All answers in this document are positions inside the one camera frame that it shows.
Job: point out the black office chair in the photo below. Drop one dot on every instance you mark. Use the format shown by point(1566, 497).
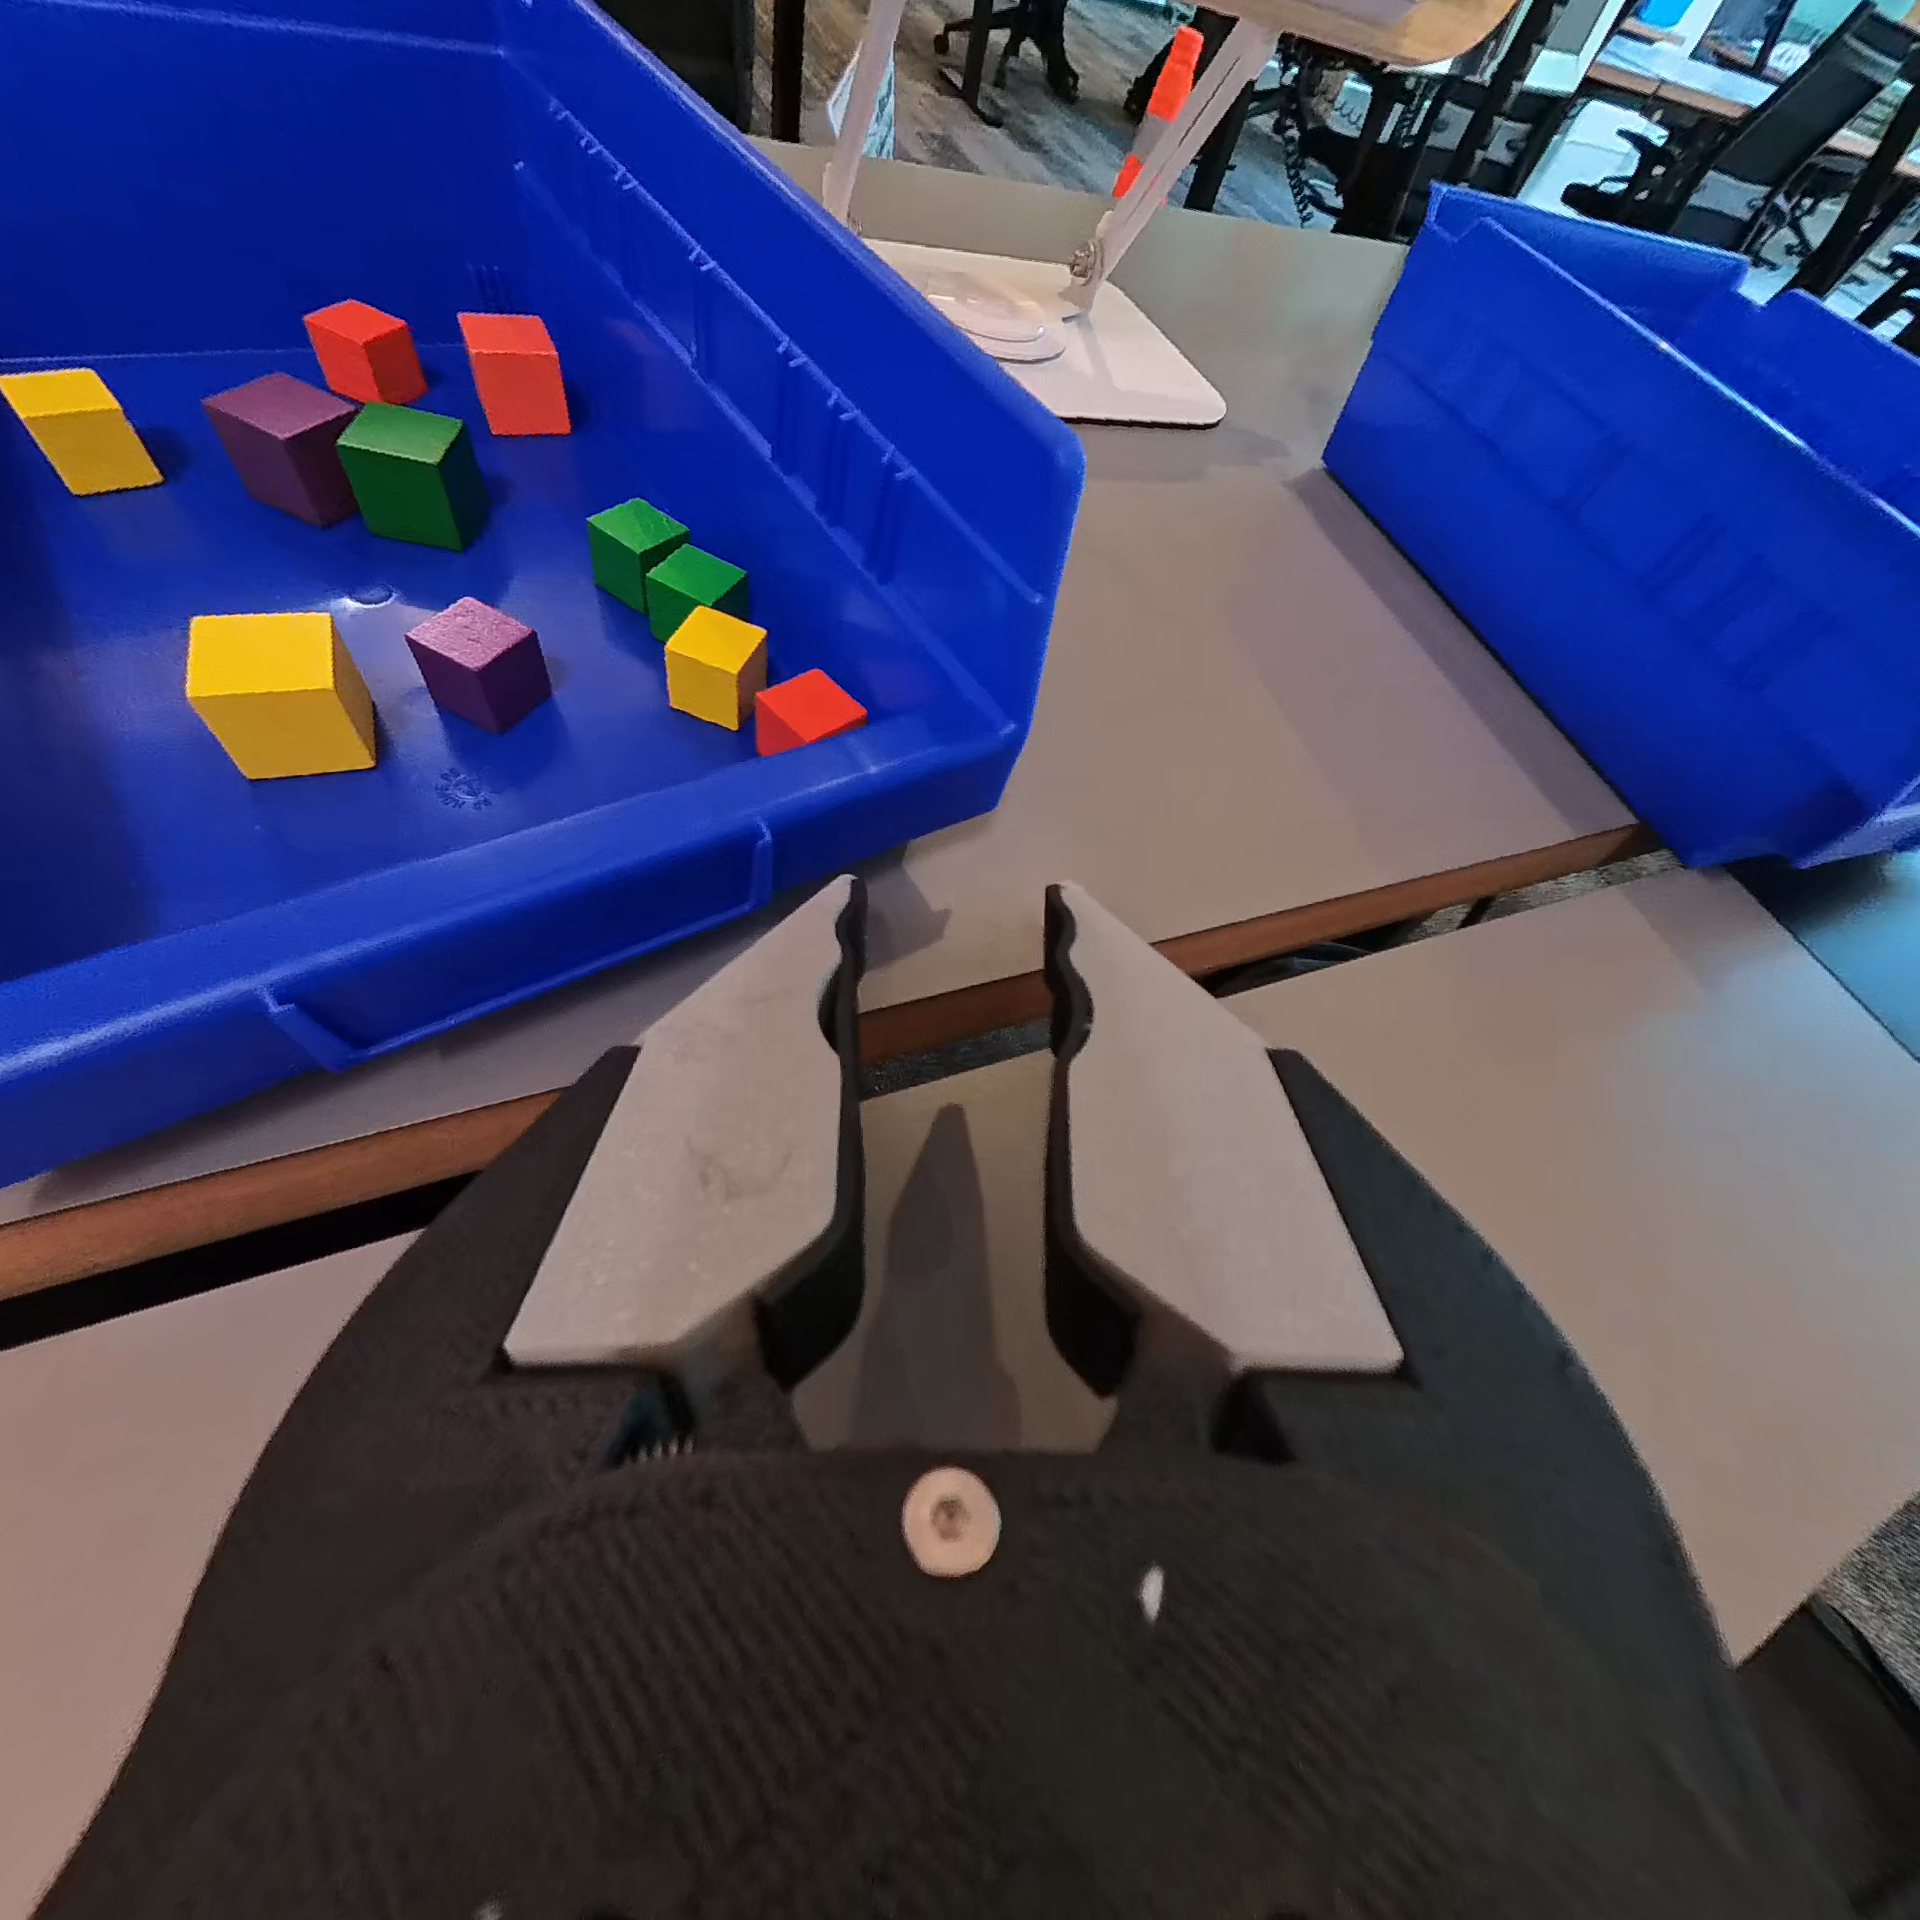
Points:
point(1786, 138)

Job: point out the orange traffic cone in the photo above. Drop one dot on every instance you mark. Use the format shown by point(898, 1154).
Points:
point(1178, 76)

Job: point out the blue plastic bin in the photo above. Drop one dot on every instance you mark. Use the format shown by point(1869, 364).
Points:
point(1577, 525)
point(601, 840)

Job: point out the yellow cube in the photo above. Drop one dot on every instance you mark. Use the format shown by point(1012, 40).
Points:
point(280, 691)
point(713, 664)
point(82, 426)

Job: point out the wooden document stand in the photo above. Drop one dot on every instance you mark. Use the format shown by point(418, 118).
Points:
point(1111, 376)

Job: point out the green cube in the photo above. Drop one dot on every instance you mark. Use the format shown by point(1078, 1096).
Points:
point(629, 545)
point(413, 472)
point(697, 587)

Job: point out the purple cube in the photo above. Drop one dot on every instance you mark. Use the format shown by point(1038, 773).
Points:
point(280, 444)
point(478, 660)

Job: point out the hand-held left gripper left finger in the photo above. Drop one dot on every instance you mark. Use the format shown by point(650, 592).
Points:
point(706, 1184)

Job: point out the wooden top desk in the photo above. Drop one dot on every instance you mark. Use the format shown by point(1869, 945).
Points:
point(1695, 81)

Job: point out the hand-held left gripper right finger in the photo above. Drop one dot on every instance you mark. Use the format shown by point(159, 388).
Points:
point(1213, 1200)

